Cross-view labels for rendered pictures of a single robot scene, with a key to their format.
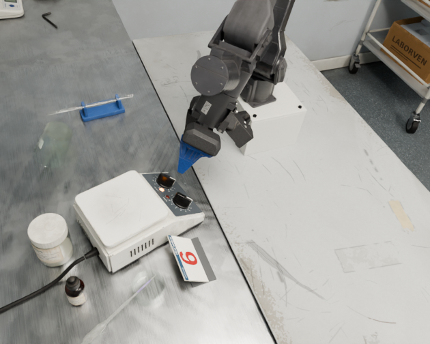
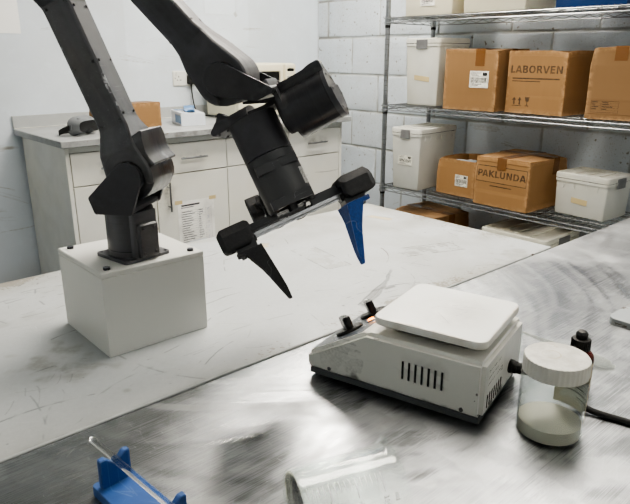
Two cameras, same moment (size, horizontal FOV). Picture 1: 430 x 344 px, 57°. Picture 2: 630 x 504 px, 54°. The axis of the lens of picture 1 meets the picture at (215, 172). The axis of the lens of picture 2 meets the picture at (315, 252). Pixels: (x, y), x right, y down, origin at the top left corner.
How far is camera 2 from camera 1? 1.01 m
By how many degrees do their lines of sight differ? 85
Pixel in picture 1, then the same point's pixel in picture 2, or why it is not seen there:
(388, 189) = (215, 252)
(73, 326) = (607, 380)
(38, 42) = not seen: outside the picture
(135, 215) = (451, 298)
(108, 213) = (475, 313)
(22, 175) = not seen: outside the picture
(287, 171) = (221, 297)
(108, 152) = (285, 455)
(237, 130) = not seen: hidden behind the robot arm
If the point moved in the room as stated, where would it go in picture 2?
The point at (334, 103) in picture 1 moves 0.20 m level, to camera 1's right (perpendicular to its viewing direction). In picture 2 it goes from (42, 282) to (63, 246)
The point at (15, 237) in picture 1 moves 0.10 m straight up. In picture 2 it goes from (584, 488) to (601, 381)
